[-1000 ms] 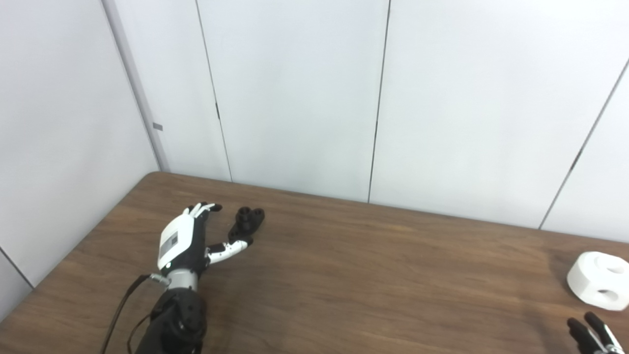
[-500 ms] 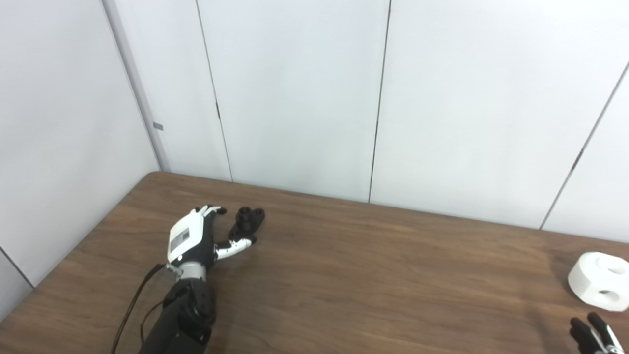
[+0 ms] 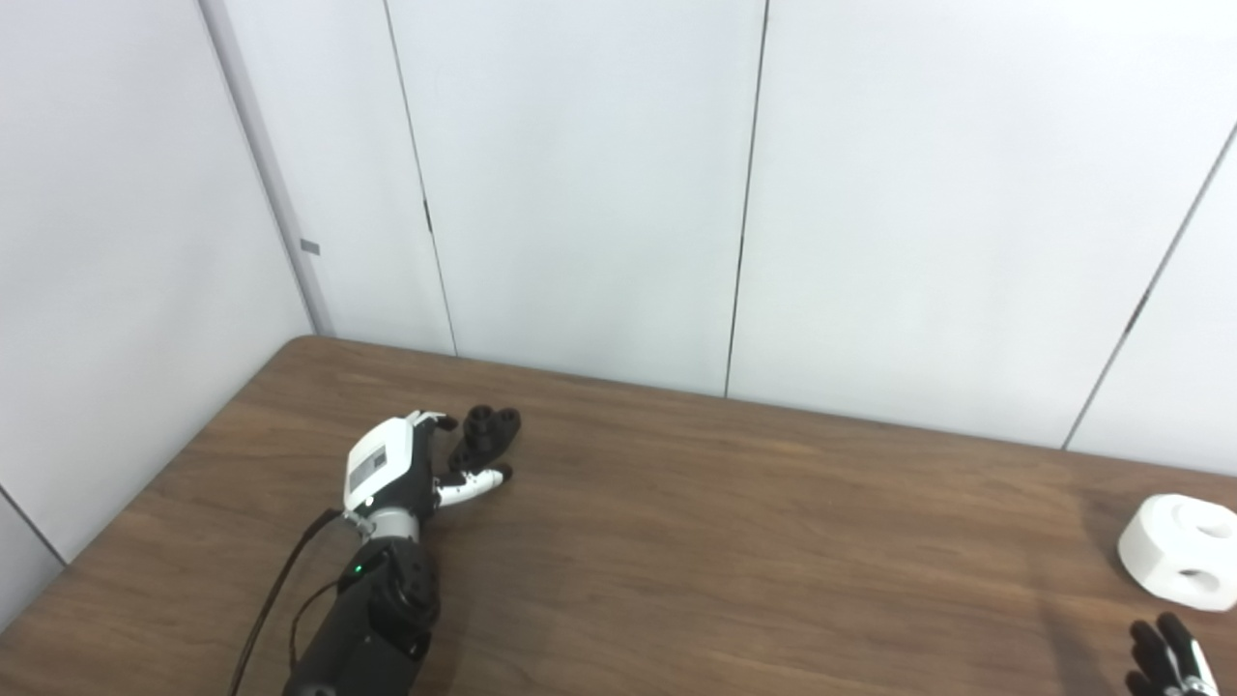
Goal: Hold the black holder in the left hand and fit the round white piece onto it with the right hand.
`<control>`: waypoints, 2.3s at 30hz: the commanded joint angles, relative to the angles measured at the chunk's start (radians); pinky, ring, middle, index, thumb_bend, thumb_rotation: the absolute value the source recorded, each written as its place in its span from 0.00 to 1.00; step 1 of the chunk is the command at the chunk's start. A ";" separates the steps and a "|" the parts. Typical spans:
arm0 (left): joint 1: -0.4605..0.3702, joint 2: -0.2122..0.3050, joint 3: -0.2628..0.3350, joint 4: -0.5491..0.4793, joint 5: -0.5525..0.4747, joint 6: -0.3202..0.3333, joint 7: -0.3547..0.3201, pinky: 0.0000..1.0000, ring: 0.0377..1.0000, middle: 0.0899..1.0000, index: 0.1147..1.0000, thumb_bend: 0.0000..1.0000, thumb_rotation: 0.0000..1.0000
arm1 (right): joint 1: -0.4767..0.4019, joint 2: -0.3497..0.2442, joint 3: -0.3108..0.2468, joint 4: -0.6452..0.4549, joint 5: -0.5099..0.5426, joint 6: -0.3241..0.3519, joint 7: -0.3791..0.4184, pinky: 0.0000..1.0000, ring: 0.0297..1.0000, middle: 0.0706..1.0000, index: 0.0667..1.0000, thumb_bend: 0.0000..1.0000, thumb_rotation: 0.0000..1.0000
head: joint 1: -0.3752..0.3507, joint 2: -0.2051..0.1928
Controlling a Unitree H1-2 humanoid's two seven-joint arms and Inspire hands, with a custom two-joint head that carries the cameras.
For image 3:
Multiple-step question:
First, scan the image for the round white piece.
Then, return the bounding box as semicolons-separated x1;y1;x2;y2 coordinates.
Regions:
1117;494;1237;612

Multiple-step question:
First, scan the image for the black flanged holder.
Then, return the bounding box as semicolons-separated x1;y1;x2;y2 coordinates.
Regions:
447;406;523;475

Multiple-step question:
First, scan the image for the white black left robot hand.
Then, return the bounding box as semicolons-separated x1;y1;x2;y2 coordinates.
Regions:
343;411;513;513

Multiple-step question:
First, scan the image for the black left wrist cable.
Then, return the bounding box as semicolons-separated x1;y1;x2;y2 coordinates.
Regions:
229;509;345;696

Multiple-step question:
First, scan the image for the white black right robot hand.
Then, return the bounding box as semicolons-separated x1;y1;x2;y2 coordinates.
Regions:
1125;612;1221;696

